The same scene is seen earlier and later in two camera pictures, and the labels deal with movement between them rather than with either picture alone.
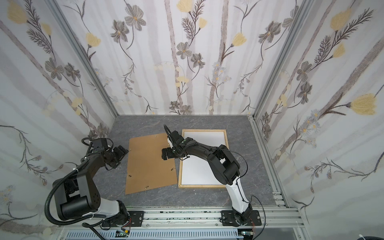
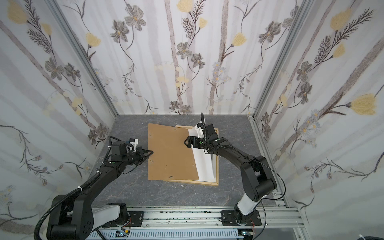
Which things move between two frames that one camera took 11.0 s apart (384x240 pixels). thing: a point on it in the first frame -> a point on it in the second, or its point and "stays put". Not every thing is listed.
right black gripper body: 169,152 -> 194,141
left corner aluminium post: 69,33 stays put
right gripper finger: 168,153 -> 190,141
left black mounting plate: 136,217 stays put
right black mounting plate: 228,219 stays put
